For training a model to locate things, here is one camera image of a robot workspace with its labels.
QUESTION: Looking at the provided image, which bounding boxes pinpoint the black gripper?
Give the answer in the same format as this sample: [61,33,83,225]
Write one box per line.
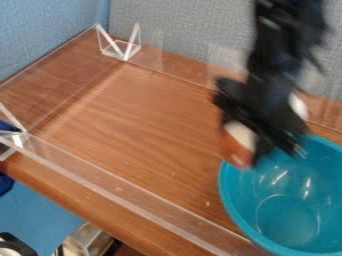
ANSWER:
[213,77,309,165]

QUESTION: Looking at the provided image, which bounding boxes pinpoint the brown and white toy mushroom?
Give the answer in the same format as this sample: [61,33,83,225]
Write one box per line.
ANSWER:
[221,92,310,170]

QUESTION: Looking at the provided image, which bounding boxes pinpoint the blue plastic bowl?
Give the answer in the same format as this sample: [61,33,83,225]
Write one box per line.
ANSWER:
[218,135,342,256]

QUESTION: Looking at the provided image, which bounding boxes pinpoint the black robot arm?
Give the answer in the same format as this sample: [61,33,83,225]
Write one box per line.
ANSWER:
[213,0,328,170]

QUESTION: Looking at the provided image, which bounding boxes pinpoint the clear acrylic back barrier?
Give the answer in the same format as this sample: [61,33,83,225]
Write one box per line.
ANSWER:
[95,23,342,133]

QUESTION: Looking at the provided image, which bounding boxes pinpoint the clear acrylic barrier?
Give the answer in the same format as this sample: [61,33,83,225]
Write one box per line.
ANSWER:
[95,23,342,133]
[0,133,270,256]

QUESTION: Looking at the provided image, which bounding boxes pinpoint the clear acrylic front barrier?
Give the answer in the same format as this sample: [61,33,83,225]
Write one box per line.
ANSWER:
[0,133,270,256]

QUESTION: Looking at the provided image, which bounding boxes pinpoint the clear plastic box below table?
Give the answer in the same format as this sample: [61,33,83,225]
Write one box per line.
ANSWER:
[54,223,114,256]

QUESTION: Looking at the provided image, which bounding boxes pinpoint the blue object at left edge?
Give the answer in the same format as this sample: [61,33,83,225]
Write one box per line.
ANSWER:
[0,119,22,197]

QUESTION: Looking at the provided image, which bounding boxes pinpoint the black and white object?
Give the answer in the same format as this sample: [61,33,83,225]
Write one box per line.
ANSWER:
[0,232,38,256]

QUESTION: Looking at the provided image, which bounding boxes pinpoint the clear acrylic corner bracket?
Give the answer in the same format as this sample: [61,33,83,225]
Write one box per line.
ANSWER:
[95,24,142,61]

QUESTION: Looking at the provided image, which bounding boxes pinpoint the clear acrylic left bracket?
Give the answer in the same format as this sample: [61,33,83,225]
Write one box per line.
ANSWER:
[0,103,27,161]

